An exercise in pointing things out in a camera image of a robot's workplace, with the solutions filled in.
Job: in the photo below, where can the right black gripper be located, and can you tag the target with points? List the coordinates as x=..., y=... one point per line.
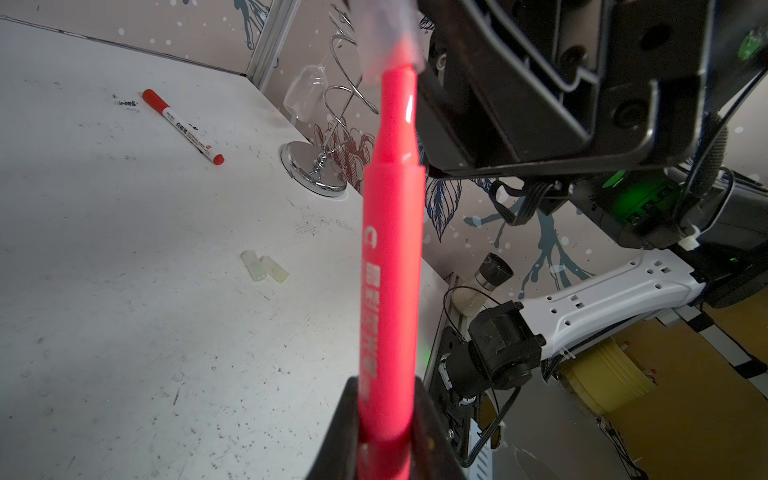
x=548, y=88

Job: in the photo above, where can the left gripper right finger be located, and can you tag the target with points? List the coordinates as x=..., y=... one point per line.
x=432, y=456

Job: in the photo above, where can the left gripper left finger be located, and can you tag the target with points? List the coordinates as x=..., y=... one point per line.
x=337, y=456

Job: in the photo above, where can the translucent pen cap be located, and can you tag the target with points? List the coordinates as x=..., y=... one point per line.
x=387, y=36
x=254, y=265
x=274, y=270

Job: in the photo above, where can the pink pen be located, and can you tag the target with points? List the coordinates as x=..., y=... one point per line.
x=393, y=197

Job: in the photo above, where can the white marker pen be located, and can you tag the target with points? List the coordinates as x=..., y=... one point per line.
x=207, y=150

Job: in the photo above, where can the red marker cap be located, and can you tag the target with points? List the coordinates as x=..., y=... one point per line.
x=154, y=101

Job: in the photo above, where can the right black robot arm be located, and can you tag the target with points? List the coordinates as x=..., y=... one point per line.
x=699, y=229

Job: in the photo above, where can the right jar black lid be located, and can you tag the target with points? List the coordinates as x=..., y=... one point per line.
x=472, y=295

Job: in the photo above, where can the yellow filament spool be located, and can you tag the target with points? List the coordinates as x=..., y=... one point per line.
x=605, y=378

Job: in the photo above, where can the chrome spiral glass holder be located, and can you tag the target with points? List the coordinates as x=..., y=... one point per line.
x=335, y=157

